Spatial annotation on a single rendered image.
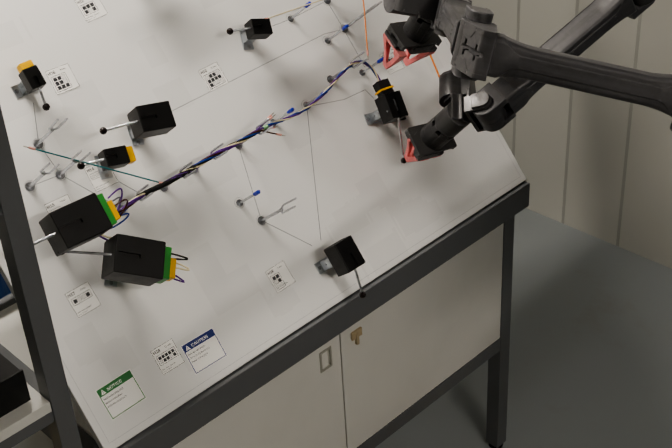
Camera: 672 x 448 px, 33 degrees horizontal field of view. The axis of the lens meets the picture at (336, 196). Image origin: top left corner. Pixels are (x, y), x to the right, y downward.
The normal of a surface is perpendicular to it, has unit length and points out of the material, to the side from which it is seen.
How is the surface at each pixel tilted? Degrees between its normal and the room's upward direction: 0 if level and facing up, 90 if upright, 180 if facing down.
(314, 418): 90
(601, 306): 0
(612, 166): 90
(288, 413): 90
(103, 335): 50
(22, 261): 90
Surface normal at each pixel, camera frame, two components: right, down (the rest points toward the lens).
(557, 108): -0.69, 0.42
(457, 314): 0.70, 0.36
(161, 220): 0.51, -0.26
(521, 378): -0.05, -0.84
